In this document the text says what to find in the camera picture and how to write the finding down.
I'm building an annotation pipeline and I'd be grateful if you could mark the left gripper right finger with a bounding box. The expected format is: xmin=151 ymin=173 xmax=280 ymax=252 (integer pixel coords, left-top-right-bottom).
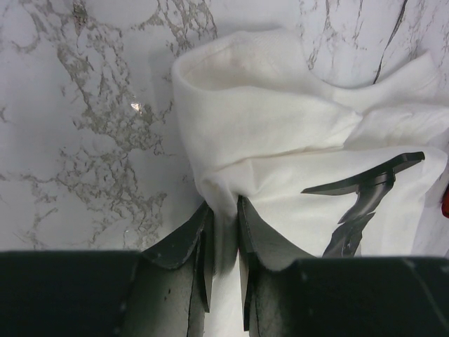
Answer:
xmin=238 ymin=197 xmax=448 ymax=336

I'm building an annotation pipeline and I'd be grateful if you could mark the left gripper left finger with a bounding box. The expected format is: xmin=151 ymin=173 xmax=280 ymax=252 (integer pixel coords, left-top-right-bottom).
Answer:
xmin=1 ymin=204 xmax=213 ymax=336

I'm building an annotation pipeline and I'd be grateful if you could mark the white t shirt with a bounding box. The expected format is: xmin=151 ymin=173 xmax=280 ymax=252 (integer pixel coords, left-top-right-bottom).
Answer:
xmin=171 ymin=29 xmax=448 ymax=336

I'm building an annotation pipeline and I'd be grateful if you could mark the folded red t shirt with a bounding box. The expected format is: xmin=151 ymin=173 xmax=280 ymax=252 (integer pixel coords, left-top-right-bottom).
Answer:
xmin=441 ymin=185 xmax=449 ymax=218

